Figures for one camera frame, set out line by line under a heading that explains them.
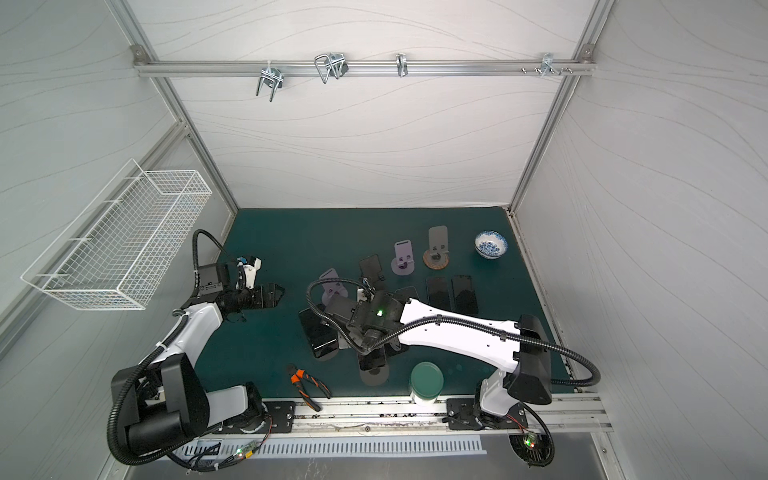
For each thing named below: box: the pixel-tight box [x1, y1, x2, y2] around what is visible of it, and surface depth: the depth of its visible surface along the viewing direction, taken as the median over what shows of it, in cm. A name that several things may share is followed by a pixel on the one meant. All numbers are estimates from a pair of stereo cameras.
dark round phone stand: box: [359, 361, 389, 386], surface depth 81 cm
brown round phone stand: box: [423, 225, 450, 270], surface depth 102 cm
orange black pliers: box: [286, 364, 332, 412], surface depth 80 cm
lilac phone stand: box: [391, 239, 415, 276], surface depth 100 cm
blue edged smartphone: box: [426, 277, 451, 311], surface depth 100 cm
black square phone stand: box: [359, 254, 386, 288], surface depth 95 cm
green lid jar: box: [410, 361, 444, 407], surface depth 72 cm
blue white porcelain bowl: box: [474, 230, 508, 259], surface depth 109 cm
